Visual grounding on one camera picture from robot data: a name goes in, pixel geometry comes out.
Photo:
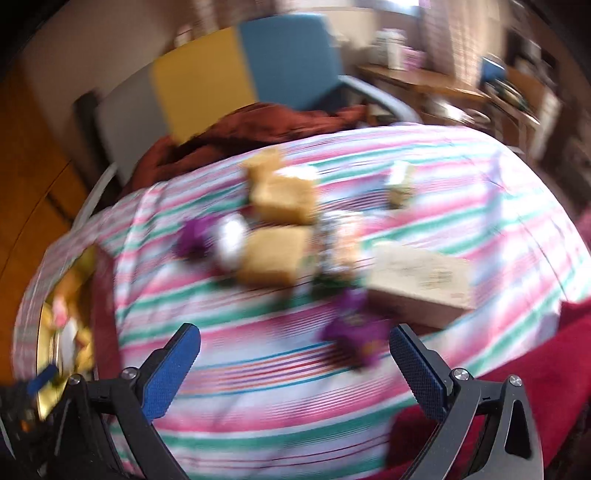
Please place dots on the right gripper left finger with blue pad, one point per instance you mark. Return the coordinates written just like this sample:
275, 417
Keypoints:
165, 369

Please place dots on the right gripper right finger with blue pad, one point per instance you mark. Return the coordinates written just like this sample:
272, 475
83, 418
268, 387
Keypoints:
425, 372

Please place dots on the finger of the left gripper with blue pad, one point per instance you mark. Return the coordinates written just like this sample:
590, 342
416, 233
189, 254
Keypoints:
41, 379

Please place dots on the purple wrapper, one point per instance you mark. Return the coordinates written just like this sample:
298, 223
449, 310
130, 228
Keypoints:
356, 329

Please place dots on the large beige medicine box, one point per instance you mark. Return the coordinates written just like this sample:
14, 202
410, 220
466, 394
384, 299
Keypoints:
419, 286

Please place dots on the white plastic bag ball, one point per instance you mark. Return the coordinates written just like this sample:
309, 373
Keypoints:
229, 236

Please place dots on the yellow sponge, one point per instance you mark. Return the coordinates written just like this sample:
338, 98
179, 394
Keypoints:
274, 256
262, 163
279, 199

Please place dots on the small green medicine box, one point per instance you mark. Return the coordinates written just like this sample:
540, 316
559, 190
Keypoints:
399, 184

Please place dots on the gold metal tin box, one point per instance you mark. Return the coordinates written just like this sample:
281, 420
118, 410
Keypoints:
89, 346

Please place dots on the red clothing of person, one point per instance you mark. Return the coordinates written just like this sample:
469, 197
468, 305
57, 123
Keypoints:
556, 377

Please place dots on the striped pink green bedspread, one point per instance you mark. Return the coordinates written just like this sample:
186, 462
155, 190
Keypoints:
266, 398

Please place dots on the orange wooden wardrobe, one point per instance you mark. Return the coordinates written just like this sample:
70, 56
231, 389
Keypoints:
41, 194

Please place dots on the dark red jacket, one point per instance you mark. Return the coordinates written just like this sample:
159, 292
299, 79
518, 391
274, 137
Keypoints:
246, 129

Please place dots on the wooden desk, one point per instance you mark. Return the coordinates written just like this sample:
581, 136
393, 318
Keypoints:
425, 82

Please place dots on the grey yellow blue armchair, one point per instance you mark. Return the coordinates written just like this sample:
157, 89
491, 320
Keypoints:
290, 59

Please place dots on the blue folding chair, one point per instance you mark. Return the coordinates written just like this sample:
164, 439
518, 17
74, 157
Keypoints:
504, 95

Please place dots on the white product box on desk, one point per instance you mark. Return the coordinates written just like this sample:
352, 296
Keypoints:
389, 49

